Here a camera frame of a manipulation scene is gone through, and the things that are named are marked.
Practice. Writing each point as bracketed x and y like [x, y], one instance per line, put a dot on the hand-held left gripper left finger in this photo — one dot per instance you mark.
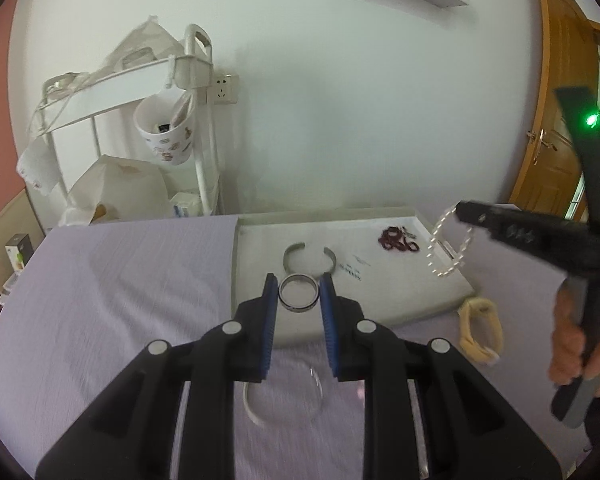
[271, 330]

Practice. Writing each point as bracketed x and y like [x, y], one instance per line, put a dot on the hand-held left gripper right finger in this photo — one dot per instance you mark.
[328, 325]

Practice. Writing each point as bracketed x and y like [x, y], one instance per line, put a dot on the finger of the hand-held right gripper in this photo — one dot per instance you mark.
[530, 237]

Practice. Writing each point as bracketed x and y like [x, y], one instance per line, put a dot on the white jewelry tray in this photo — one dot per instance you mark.
[395, 300]

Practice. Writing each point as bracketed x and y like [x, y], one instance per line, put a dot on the clear bangle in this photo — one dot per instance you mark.
[252, 410]

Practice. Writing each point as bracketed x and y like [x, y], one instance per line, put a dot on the person's right hand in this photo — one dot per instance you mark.
[569, 330]

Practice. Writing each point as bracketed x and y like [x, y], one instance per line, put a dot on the wooden door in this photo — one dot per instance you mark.
[545, 110]

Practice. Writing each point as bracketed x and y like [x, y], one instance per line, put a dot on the lilac tablecloth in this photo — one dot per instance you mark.
[130, 285]

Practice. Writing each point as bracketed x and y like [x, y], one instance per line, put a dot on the small white blue box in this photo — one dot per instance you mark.
[186, 205]

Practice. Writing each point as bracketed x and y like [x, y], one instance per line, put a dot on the white paper bag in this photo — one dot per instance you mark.
[120, 185]

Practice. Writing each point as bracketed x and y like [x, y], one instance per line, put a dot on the white printed cup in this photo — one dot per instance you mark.
[172, 145]

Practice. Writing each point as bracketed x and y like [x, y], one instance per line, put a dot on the green white box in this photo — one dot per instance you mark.
[19, 252]

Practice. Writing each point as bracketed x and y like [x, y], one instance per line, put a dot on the beige board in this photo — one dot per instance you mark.
[10, 220]

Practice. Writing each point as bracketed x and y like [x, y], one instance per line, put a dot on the white printed pouch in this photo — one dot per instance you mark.
[37, 167]

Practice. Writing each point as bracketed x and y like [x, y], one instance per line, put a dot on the white storage cart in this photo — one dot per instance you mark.
[130, 72]

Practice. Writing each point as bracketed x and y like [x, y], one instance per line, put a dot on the white plastic bag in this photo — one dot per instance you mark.
[145, 40]

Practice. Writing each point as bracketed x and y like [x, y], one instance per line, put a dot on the white wall socket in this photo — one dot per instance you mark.
[222, 89]

